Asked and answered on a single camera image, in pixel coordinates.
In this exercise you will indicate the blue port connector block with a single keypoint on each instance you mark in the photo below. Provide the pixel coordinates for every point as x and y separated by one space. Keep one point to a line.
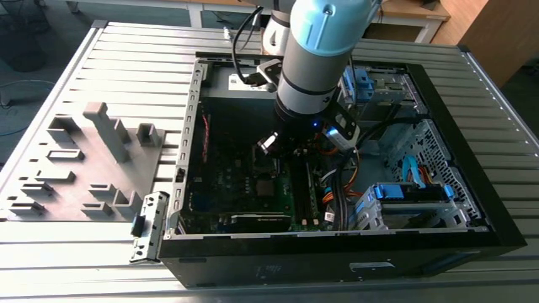
197 202

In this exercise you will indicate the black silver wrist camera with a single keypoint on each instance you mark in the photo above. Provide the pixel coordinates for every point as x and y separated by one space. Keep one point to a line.
342 124

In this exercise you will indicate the CPU socket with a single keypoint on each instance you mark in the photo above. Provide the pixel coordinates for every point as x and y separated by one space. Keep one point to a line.
277 188

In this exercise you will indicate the black graphics card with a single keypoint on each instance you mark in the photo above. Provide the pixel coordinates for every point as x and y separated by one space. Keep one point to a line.
258 221

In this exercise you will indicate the blue plastic cage latch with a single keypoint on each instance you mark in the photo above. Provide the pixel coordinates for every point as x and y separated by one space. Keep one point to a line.
362 85

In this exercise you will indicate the white bracket wrist camera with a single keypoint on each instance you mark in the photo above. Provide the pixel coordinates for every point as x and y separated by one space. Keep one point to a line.
270 71

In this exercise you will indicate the grey parts rack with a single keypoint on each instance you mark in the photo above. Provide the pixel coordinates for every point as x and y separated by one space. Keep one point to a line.
92 172

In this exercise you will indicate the brown wooden cabinet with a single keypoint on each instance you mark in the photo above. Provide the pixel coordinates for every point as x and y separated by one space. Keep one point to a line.
496 38

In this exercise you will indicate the silver perforated disk bay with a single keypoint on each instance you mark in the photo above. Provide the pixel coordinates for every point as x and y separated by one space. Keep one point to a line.
456 217

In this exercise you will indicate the silver card retention bracket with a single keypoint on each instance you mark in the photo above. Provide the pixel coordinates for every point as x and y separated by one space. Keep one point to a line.
154 208

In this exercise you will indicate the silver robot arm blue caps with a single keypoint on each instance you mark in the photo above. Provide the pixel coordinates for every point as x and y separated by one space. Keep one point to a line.
310 79

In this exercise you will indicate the hard disk in blue carrier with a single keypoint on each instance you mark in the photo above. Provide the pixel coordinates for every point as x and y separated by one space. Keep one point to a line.
390 192

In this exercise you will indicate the black PC case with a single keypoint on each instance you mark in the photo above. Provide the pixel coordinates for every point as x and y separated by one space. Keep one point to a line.
294 262

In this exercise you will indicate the silver drive cage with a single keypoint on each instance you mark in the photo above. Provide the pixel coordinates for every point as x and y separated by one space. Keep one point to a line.
386 94

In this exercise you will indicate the wooden desk white frame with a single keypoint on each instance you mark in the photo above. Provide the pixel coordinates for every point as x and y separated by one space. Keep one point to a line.
414 11

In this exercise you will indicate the black RAM slot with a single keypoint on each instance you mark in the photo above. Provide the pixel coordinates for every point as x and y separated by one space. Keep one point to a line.
302 195
313 195
308 195
297 195

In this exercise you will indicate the black waste bin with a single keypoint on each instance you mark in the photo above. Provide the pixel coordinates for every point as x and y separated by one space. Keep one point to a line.
20 47

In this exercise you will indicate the green motherboard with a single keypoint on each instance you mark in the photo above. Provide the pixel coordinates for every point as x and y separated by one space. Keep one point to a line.
285 189

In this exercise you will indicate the silver power supply unit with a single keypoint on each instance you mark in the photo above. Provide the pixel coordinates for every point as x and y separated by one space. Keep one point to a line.
218 85

